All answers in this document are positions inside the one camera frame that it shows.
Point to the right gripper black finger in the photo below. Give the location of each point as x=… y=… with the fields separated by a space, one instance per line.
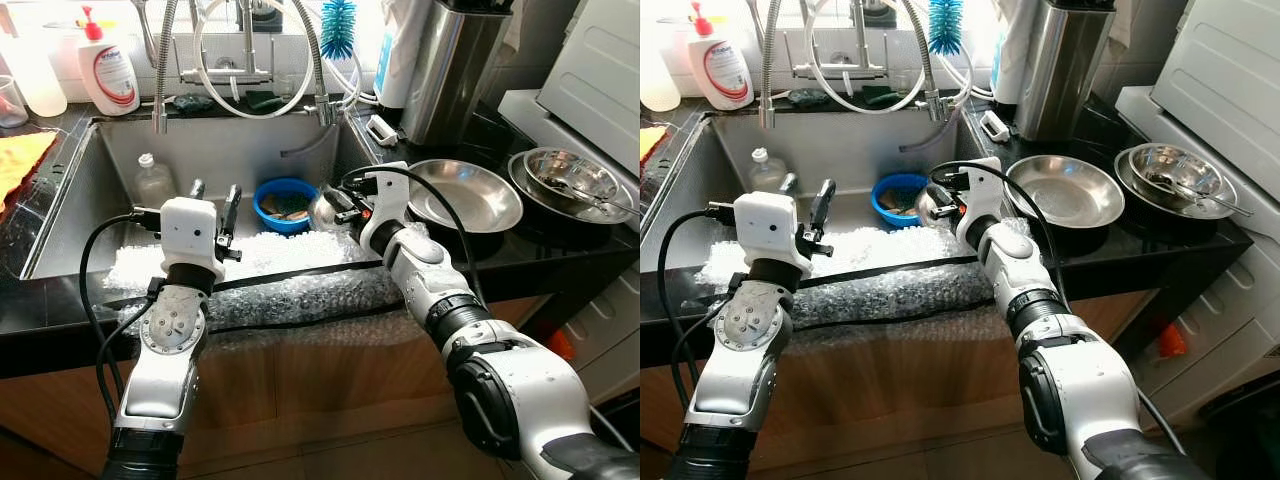
x=345 y=216
x=943 y=190
x=346 y=193
x=940 y=213

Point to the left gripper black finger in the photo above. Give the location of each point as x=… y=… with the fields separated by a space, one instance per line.
x=824 y=208
x=198 y=190
x=789 y=185
x=233 y=213

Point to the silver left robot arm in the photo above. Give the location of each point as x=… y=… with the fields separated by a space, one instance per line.
x=160 y=380
x=735 y=380

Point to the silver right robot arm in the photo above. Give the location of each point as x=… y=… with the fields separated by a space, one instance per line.
x=1090 y=380
x=500 y=380

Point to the clear glass bottle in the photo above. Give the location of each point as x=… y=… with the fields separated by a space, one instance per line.
x=765 y=175
x=155 y=185

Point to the blue bowl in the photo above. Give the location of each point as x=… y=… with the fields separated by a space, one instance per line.
x=885 y=205
x=265 y=215

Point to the steel sink basin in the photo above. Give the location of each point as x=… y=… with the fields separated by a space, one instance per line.
x=200 y=150
x=830 y=145

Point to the white bubble wrap sheet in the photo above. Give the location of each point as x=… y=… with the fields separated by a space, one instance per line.
x=890 y=250
x=290 y=255

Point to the small white box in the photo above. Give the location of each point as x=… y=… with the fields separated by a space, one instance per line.
x=382 y=131
x=995 y=126

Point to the dark scouring sponge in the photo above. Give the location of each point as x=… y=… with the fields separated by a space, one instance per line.
x=885 y=96
x=193 y=103
x=266 y=100
x=810 y=99

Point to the steel spring neck faucet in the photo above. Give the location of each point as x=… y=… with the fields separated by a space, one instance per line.
x=768 y=80
x=162 y=80

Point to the shallow steel plate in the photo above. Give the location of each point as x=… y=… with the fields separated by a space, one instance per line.
x=470 y=195
x=1070 y=190

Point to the white red pump soap bottle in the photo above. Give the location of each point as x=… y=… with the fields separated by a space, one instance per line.
x=110 y=80
x=722 y=75

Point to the white bottle with blue label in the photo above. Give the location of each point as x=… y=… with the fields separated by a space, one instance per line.
x=1003 y=60
x=388 y=60

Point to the orange cloth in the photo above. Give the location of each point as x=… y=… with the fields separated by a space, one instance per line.
x=20 y=165
x=650 y=145

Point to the steel knife block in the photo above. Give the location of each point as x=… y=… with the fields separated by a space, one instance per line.
x=450 y=80
x=1060 y=80

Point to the wide steel plate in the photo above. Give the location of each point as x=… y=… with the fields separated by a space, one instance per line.
x=520 y=205
x=1128 y=200

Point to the translucent white bottle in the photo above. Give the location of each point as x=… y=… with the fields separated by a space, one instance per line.
x=658 y=85
x=45 y=90

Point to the wooden base cabinet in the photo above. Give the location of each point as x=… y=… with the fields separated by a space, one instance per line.
x=300 y=400
x=900 y=400

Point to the blue bottle brush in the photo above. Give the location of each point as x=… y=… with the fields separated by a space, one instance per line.
x=338 y=25
x=945 y=22

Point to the steel spoon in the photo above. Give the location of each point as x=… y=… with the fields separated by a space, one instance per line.
x=1225 y=205
x=610 y=205

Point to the steel bowl with spoon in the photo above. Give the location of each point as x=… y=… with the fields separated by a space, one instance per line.
x=560 y=170
x=1170 y=165

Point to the clear drinking cup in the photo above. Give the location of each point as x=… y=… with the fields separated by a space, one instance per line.
x=12 y=105

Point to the white washing machine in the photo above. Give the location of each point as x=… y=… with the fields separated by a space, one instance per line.
x=600 y=60
x=1230 y=60

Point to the small orange object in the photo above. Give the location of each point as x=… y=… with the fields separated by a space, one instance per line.
x=1172 y=340
x=560 y=347

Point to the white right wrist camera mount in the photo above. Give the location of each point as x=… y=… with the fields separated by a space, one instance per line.
x=982 y=195
x=385 y=200

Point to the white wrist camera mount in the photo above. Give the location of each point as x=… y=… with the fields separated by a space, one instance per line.
x=770 y=230
x=385 y=200
x=982 y=195
x=190 y=235

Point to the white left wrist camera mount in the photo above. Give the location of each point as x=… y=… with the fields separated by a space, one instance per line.
x=770 y=230
x=190 y=235

